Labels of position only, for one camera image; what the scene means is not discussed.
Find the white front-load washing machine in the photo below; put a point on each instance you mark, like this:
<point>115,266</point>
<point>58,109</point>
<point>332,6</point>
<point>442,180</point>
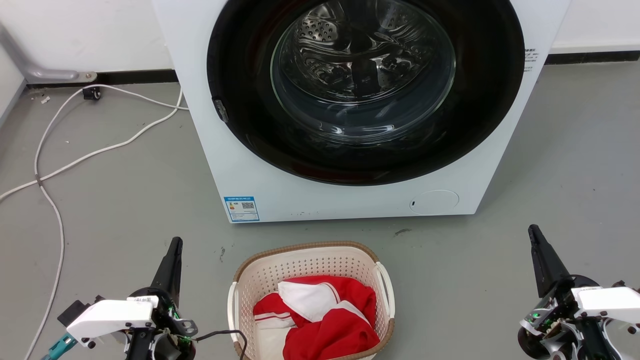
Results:
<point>320,202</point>

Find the blue energy label sticker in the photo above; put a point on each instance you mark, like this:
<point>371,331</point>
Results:
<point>241,208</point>

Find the grey wall pipe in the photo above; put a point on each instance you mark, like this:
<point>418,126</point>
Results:
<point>30,65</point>

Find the beige perforated laundry basket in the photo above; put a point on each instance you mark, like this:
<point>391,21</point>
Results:
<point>305,262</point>

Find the black round washer door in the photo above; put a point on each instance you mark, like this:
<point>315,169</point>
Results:
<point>250,125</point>

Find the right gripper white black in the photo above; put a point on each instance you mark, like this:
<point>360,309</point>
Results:
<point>595,312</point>

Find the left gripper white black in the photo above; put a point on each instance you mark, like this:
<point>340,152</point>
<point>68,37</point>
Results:
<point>112,316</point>

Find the red and white garment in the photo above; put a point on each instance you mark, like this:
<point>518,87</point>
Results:
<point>345,330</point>

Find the round white filter cover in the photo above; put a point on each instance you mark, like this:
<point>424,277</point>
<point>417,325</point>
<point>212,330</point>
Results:
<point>434,202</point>

